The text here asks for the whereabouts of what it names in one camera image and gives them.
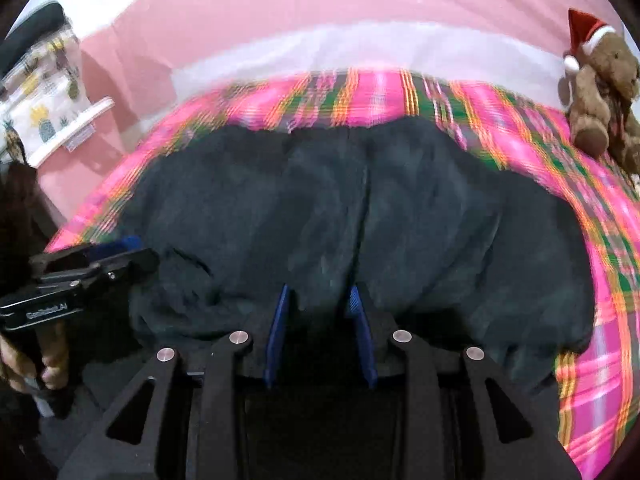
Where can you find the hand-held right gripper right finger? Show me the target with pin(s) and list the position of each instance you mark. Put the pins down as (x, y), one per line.
(359, 312)

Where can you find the pineapple print cloth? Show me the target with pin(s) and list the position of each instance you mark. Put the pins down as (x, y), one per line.
(45, 95)

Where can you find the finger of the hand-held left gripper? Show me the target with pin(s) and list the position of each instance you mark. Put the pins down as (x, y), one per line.
(75, 256)
(120, 266)

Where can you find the pink plaid blanket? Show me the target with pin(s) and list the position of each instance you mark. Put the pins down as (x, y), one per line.
(595, 240)

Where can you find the brown teddy bear, santa hat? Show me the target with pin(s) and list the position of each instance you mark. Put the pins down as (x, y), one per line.
(600, 100)

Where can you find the black cloth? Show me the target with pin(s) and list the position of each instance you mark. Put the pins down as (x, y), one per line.
(30, 30)

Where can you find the black puffer jacket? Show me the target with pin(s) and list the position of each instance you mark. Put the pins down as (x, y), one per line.
(400, 240)

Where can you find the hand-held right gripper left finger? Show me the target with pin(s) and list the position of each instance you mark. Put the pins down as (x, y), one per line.
(277, 332)

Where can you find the person's left hand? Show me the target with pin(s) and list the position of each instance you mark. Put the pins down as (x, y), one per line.
(54, 360)

